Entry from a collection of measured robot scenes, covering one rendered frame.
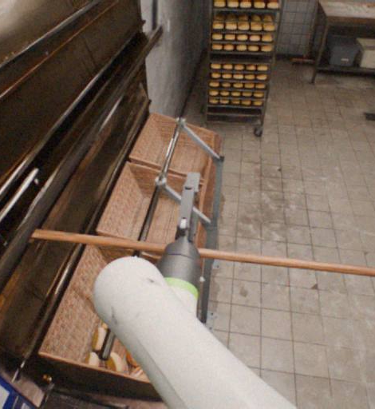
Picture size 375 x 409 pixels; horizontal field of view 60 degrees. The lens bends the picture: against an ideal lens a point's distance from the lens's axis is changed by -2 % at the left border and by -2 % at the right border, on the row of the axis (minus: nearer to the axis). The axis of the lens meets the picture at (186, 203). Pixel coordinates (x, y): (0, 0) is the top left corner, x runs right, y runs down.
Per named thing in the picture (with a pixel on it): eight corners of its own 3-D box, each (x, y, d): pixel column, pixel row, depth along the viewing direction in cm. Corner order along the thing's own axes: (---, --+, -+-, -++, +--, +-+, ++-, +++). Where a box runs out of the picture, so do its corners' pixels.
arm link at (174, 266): (202, 307, 66) (203, 281, 59) (144, 299, 67) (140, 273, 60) (205, 281, 70) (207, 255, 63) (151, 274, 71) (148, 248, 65)
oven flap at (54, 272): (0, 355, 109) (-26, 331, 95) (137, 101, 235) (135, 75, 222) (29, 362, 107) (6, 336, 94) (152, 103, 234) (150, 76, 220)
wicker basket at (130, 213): (103, 264, 177) (92, 231, 157) (130, 193, 217) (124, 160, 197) (193, 275, 172) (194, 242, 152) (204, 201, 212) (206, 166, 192)
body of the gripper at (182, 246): (159, 251, 65) (168, 216, 71) (162, 275, 70) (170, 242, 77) (198, 256, 64) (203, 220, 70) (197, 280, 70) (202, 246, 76)
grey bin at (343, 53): (327, 65, 460) (333, 47, 443) (322, 52, 495) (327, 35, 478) (353, 67, 456) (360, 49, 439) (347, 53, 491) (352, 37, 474)
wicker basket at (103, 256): (56, 380, 135) (33, 355, 115) (99, 269, 175) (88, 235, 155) (170, 401, 130) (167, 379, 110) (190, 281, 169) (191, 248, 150)
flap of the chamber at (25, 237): (-2, 290, 73) (-67, 287, 78) (163, 33, 199) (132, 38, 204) (-8, 283, 71) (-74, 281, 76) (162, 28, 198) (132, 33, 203)
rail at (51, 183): (-8, 283, 71) (-15, 283, 72) (162, 28, 198) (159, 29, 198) (-14, 279, 70) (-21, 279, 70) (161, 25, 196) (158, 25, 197)
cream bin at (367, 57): (358, 67, 455) (365, 49, 438) (350, 54, 490) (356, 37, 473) (384, 69, 452) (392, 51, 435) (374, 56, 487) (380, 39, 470)
